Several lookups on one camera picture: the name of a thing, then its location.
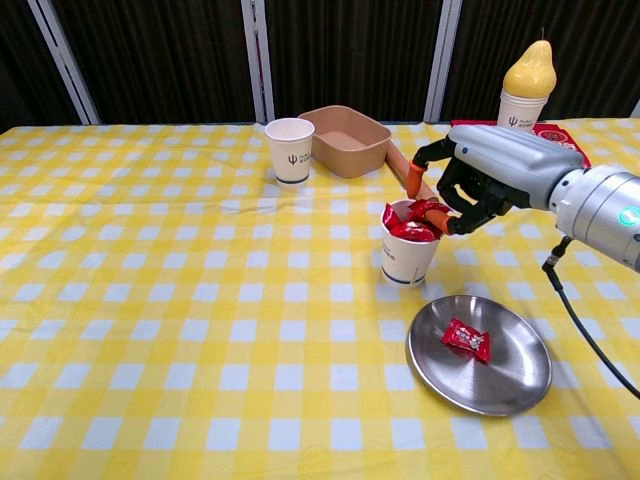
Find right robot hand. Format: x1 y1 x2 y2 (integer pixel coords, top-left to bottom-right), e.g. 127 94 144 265
407 124 586 237

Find white paper cup blue logo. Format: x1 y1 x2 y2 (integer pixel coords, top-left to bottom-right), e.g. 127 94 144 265
263 117 316 187
378 198 448 289
497 89 549 130

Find round metal plate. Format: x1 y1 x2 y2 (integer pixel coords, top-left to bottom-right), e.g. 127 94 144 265
405 294 553 418

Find red spiral notebook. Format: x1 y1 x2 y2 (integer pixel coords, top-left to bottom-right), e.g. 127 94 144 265
450 118 594 169

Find yellow pear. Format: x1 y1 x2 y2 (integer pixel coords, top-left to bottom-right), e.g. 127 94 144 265
502 27 558 99

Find wooden rolling pin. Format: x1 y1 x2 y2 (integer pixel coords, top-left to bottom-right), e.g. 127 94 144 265
384 144 440 206

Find brown paper food box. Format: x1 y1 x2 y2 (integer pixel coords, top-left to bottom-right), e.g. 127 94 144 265
297 104 393 179

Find yellow white checkered tablecloth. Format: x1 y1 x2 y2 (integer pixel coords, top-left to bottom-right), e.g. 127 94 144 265
0 118 640 480

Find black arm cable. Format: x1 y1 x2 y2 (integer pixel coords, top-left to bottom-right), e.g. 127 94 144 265
542 234 640 401

